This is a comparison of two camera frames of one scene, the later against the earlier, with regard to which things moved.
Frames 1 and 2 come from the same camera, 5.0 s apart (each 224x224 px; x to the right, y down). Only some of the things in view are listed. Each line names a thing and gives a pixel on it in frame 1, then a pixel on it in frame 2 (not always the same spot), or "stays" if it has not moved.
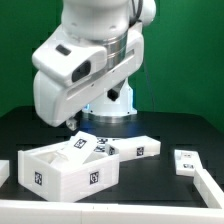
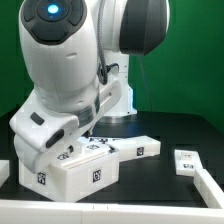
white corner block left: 4,171 stays
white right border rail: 211,192 stays
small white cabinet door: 187,162 stays
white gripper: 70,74 -> 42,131
